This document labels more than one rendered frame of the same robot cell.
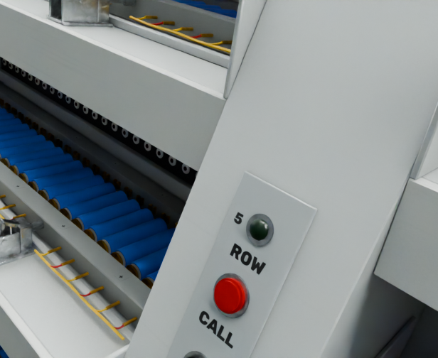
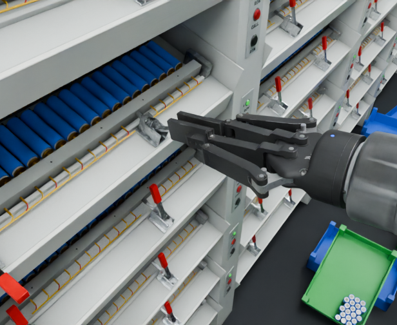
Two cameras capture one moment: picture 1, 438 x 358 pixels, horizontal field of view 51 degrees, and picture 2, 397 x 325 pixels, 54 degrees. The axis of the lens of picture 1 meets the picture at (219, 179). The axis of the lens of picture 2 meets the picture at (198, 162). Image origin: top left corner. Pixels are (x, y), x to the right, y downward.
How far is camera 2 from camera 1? 0.66 m
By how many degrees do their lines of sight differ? 82
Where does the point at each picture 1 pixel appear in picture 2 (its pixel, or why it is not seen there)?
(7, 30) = (113, 41)
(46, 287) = (173, 113)
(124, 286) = (183, 75)
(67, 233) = (149, 97)
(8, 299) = not seen: hidden behind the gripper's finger
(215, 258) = (251, 10)
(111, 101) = (195, 8)
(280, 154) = not seen: outside the picture
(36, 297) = not seen: hidden behind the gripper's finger
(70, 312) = (187, 102)
